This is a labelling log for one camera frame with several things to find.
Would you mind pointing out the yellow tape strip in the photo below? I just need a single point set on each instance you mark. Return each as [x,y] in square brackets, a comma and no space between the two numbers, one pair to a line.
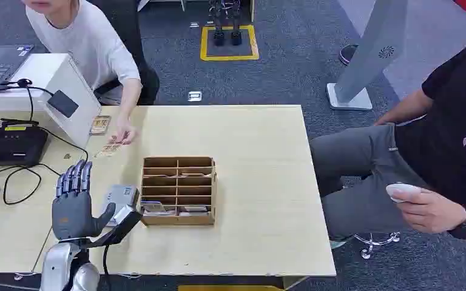
[229,288]

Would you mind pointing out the person in white top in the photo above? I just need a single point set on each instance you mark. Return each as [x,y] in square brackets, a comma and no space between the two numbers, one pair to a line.
[88,44]

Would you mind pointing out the wooden card box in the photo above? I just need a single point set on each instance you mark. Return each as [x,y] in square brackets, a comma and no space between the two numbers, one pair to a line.
[178,220]

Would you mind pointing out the white oval remote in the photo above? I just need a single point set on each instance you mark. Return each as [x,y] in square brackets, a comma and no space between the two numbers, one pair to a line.
[400,188]

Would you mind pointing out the white floor kiosk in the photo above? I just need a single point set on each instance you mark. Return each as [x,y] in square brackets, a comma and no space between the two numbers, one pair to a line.
[373,48]

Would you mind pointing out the grey card case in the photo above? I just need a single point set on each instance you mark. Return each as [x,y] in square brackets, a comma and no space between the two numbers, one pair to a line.
[121,194]

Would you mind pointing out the pale card in box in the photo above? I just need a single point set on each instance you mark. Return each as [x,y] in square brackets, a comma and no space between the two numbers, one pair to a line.
[193,209]

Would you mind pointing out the black square pad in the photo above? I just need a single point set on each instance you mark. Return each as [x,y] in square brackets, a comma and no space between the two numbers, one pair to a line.
[63,103]

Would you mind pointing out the dark shoe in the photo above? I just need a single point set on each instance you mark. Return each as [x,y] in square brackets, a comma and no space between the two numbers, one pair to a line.
[346,54]

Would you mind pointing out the black desktop printer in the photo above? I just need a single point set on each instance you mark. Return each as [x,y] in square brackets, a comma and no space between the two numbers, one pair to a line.
[14,145]

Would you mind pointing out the cards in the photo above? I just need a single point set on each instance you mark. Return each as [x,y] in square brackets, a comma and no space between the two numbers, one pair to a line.
[110,148]

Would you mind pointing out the blue white card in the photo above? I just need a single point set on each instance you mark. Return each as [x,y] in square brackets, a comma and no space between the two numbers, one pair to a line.
[152,206]

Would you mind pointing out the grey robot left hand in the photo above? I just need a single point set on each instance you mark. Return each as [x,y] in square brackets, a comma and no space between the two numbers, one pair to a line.
[70,217]

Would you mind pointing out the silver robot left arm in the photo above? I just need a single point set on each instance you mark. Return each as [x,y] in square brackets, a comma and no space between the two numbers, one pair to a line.
[56,263]

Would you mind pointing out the person's hand over cards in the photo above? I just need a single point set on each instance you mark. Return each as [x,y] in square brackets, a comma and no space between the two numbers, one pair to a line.
[124,130]

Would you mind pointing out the person in black top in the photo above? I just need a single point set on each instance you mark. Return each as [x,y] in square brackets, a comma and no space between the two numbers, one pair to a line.
[442,136]

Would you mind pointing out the white stand box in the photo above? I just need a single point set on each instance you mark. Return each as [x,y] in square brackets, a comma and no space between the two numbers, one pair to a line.
[70,78]

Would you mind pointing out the small silver floor socket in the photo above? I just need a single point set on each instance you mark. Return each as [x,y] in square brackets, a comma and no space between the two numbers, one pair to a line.
[194,25]

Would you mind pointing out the brown framed card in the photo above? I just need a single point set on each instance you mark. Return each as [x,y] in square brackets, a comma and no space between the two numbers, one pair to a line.
[100,125]

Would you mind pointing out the chrome chair base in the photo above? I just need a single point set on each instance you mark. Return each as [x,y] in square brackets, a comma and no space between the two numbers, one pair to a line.
[373,243]

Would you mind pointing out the person's hand with remote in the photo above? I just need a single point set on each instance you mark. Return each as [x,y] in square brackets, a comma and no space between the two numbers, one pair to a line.
[434,213]

